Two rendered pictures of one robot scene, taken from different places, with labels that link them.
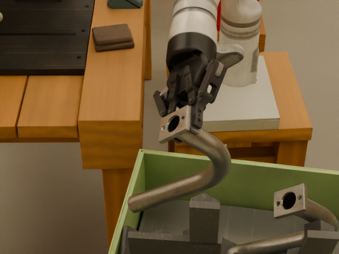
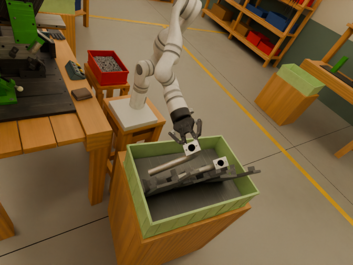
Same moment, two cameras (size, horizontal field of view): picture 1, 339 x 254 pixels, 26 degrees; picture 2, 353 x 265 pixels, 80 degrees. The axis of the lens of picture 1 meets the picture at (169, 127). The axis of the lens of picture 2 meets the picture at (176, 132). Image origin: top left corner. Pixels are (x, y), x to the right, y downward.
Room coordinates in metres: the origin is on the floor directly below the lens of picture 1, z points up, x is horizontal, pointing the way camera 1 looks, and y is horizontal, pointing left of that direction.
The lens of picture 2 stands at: (0.50, 0.43, 1.79)
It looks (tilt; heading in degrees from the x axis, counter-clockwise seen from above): 42 degrees down; 312
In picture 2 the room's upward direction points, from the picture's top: 24 degrees clockwise
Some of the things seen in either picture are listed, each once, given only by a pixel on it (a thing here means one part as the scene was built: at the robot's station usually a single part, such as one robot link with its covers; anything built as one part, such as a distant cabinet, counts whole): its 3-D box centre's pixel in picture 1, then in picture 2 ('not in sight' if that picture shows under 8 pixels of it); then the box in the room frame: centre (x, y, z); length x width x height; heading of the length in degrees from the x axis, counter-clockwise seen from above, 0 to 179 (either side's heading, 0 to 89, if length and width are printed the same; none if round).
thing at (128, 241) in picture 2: not in sight; (167, 209); (0.88, -0.24, 0.39); 0.68 x 0.52 x 0.79; 80
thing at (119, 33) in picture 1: (113, 37); (82, 93); (1.59, 0.14, 0.91); 0.10 x 0.08 x 0.03; 101
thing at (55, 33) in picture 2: not in sight; (53, 33); (2.37, 0.14, 0.91); 0.20 x 0.11 x 0.03; 10
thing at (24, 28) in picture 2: not in sight; (22, 20); (1.94, 0.36, 1.17); 0.13 x 0.12 x 0.20; 0
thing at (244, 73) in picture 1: (238, 46); (138, 95); (1.45, -0.16, 0.98); 0.09 x 0.09 x 0.17; 89
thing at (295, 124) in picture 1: (234, 95); (134, 111); (1.45, -0.16, 0.83); 0.32 x 0.32 x 0.04; 4
